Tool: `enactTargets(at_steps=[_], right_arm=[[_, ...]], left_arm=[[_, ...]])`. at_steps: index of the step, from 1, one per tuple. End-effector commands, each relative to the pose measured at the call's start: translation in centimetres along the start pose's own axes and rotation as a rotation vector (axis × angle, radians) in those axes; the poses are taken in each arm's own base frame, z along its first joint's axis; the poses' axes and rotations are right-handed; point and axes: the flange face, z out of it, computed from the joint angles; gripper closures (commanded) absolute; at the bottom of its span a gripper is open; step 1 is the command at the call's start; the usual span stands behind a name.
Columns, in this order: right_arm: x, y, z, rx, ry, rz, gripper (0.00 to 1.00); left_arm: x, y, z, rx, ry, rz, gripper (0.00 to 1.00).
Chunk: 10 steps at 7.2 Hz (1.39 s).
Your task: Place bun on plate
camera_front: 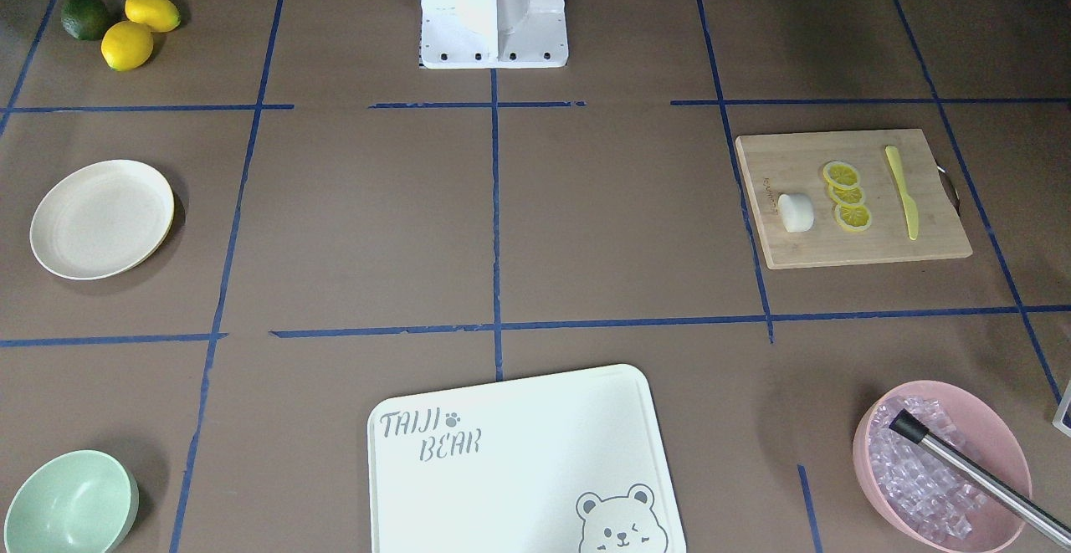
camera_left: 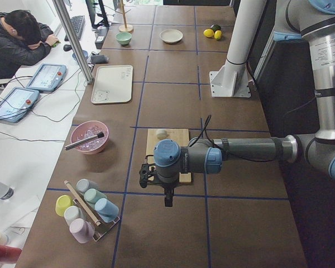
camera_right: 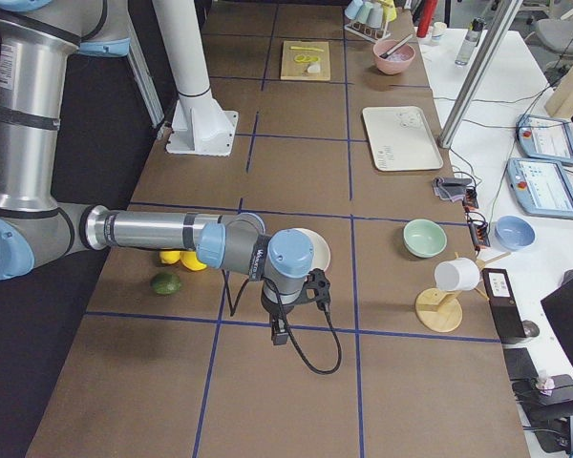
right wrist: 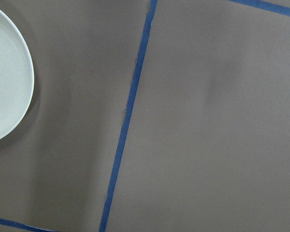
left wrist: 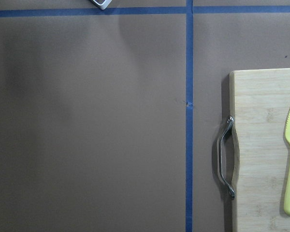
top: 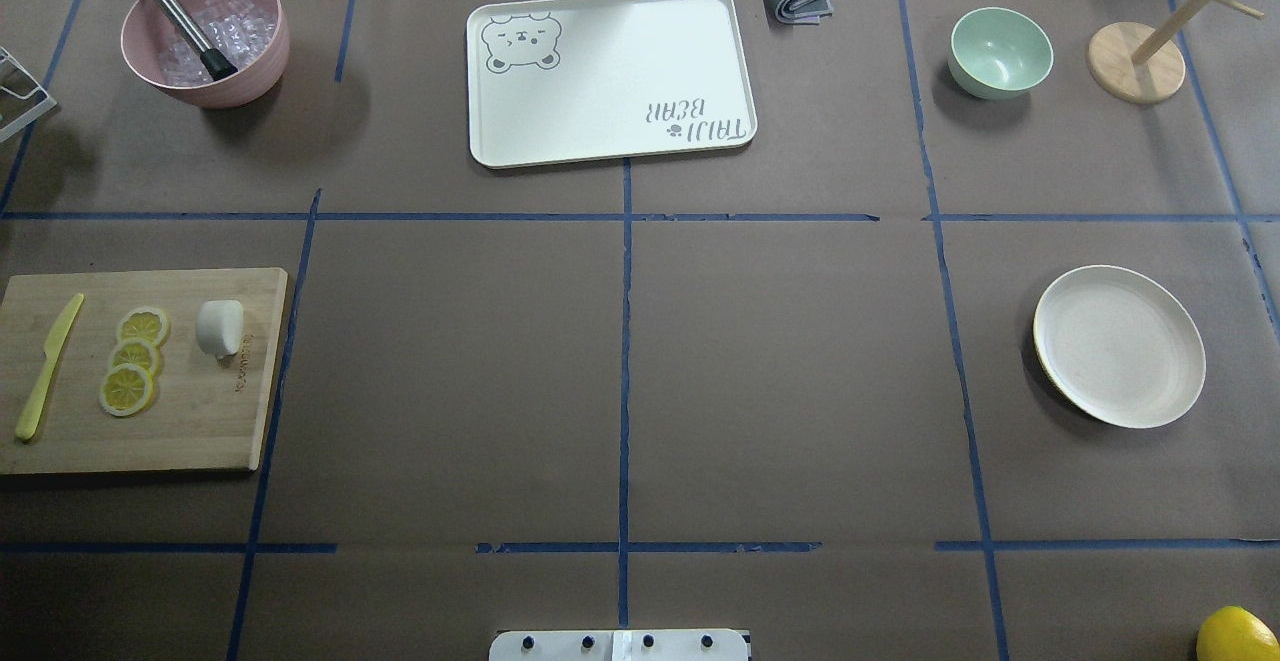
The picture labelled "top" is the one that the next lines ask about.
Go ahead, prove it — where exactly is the steel muddler black tip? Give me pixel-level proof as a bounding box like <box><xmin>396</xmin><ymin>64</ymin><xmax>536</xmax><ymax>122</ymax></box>
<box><xmin>155</xmin><ymin>0</ymin><xmax>238</xmax><ymax>81</ymax></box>

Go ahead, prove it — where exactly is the lemon slice middle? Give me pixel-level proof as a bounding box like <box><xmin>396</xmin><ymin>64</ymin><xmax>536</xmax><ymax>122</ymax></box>
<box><xmin>108</xmin><ymin>337</ymin><xmax>163</xmax><ymax>377</ymax></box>

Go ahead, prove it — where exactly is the yellow plastic knife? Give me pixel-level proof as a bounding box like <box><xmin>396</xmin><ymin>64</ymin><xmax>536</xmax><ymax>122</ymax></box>
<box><xmin>15</xmin><ymin>293</ymin><xmax>84</xmax><ymax>442</ymax></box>

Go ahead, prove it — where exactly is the wooden mug tree stand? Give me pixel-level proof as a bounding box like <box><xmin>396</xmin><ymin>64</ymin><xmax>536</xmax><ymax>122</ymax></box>
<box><xmin>1085</xmin><ymin>0</ymin><xmax>1266</xmax><ymax>105</ymax></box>

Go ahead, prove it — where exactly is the yellow lemon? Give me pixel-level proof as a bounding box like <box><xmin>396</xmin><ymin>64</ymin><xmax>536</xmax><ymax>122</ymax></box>
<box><xmin>1196</xmin><ymin>605</ymin><xmax>1279</xmax><ymax>660</ymax></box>

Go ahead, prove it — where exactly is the lemon slice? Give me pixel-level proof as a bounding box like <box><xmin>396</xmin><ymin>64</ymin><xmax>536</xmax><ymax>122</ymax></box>
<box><xmin>99</xmin><ymin>363</ymin><xmax>156</xmax><ymax>418</ymax></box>
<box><xmin>115</xmin><ymin>306</ymin><xmax>172</xmax><ymax>347</ymax></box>
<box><xmin>108</xmin><ymin>337</ymin><xmax>163</xmax><ymax>377</ymax></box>

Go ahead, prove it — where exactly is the green bowl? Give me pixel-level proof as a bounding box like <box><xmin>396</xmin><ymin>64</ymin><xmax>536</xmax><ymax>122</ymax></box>
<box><xmin>948</xmin><ymin>8</ymin><xmax>1055</xmax><ymax>101</ymax></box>

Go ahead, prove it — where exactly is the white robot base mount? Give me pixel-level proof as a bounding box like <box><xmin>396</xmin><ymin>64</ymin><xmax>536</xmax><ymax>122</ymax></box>
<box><xmin>488</xmin><ymin>628</ymin><xmax>753</xmax><ymax>660</ymax></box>

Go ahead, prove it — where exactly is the lemon slice bottom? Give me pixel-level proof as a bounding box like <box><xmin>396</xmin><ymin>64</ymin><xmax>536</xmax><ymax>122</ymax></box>
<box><xmin>99</xmin><ymin>363</ymin><xmax>156</xmax><ymax>418</ymax></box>

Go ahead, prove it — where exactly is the pink bowl with ice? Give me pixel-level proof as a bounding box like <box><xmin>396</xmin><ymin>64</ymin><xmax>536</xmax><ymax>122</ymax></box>
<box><xmin>120</xmin><ymin>0</ymin><xmax>291</xmax><ymax>109</ymax></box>

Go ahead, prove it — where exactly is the cream bear serving tray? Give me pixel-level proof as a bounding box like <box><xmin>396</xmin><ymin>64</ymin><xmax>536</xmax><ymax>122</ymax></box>
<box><xmin>466</xmin><ymin>0</ymin><xmax>758</xmax><ymax>169</ymax></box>

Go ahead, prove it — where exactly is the bamboo cutting board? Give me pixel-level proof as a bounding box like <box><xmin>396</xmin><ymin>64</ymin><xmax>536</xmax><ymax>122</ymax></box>
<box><xmin>1</xmin><ymin>266</ymin><xmax>289</xmax><ymax>475</ymax></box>

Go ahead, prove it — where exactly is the cream round plate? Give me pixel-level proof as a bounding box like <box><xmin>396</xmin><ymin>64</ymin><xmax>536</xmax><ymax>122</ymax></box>
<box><xmin>1032</xmin><ymin>264</ymin><xmax>1207</xmax><ymax>429</ymax></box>

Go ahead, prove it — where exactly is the lemon slice top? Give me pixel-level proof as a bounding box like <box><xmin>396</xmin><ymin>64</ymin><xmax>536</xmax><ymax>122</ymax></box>
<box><xmin>115</xmin><ymin>306</ymin><xmax>172</xmax><ymax>347</ymax></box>

